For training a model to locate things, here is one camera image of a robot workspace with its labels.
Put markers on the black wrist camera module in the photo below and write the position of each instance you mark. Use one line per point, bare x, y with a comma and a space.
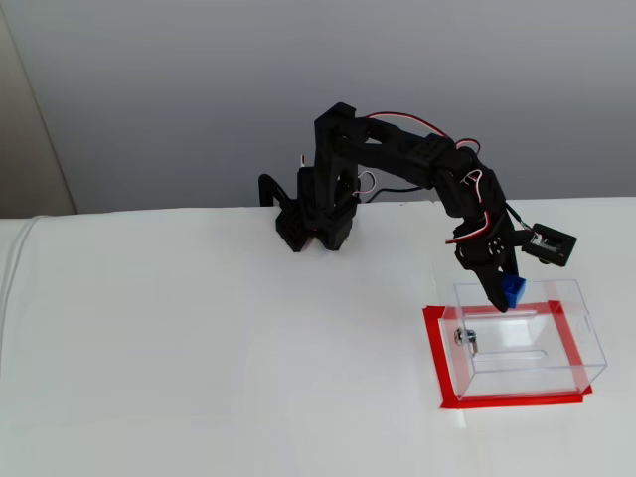
549, 244

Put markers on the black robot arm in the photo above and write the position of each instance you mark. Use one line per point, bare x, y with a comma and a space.
397, 149

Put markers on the black table clamp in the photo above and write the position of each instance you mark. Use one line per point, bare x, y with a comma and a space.
270, 186

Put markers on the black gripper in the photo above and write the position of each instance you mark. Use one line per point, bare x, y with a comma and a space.
489, 258

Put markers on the red tape strip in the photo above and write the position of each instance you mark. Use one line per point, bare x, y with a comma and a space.
512, 399
571, 348
541, 306
433, 348

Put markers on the transparent plastic box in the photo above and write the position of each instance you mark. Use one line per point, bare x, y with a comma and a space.
526, 343

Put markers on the silver metal box lock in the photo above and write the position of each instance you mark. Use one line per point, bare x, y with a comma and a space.
464, 338

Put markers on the blue lego brick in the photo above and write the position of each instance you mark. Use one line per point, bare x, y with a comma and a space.
514, 292

